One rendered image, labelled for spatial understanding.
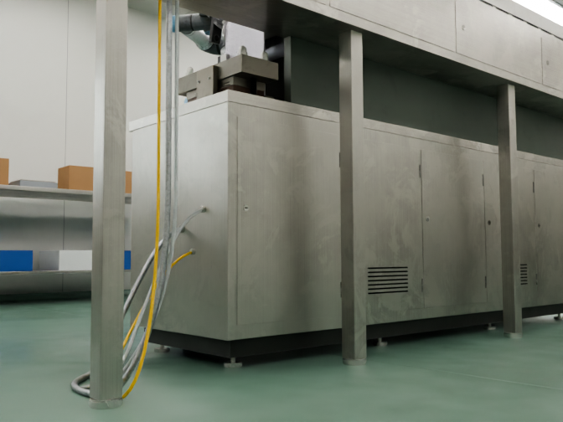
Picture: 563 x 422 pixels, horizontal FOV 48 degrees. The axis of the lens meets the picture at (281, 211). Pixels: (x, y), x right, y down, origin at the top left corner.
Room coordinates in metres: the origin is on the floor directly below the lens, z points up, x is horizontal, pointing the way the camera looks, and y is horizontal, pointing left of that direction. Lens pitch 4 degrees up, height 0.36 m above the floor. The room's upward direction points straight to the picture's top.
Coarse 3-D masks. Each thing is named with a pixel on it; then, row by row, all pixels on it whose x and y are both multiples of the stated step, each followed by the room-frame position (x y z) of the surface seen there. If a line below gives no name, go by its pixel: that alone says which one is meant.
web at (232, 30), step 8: (232, 24) 2.43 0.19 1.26; (232, 32) 2.42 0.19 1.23; (240, 32) 2.38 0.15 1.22; (248, 32) 2.35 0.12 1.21; (272, 40) 2.43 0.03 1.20; (280, 40) 2.39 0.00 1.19; (272, 48) 2.42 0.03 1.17; (280, 48) 2.39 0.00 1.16; (272, 56) 2.44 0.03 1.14; (280, 56) 2.41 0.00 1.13
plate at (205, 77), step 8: (200, 72) 2.20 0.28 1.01; (208, 72) 2.17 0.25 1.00; (216, 72) 2.16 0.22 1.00; (200, 80) 2.20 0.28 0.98; (208, 80) 2.17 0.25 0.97; (216, 80) 2.16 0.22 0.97; (200, 88) 2.20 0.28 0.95; (208, 88) 2.17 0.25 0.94; (216, 88) 2.16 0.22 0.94; (200, 96) 2.20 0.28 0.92
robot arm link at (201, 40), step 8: (184, 16) 2.77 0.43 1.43; (184, 24) 2.77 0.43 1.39; (184, 32) 2.82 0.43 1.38; (192, 32) 2.86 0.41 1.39; (200, 32) 2.94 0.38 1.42; (192, 40) 2.99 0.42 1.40; (200, 40) 3.00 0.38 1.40; (208, 40) 3.06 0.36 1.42; (200, 48) 3.11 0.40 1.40; (208, 48) 3.11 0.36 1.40
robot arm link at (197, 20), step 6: (192, 18) 2.76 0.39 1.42; (198, 18) 2.75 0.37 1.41; (204, 18) 2.73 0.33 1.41; (210, 18) 2.73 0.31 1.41; (192, 24) 2.77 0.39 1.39; (198, 24) 2.76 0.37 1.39; (204, 24) 2.76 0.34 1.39; (210, 24) 2.76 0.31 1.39; (198, 30) 2.80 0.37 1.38; (204, 30) 2.79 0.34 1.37
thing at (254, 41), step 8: (256, 32) 2.31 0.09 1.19; (232, 40) 2.42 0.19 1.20; (240, 40) 2.38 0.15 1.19; (248, 40) 2.35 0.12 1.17; (256, 40) 2.31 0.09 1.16; (264, 40) 2.28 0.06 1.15; (232, 48) 2.42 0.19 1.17; (248, 48) 2.35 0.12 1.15; (256, 48) 2.31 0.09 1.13; (264, 48) 2.28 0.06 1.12; (232, 56) 2.42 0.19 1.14; (256, 56) 2.31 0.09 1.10
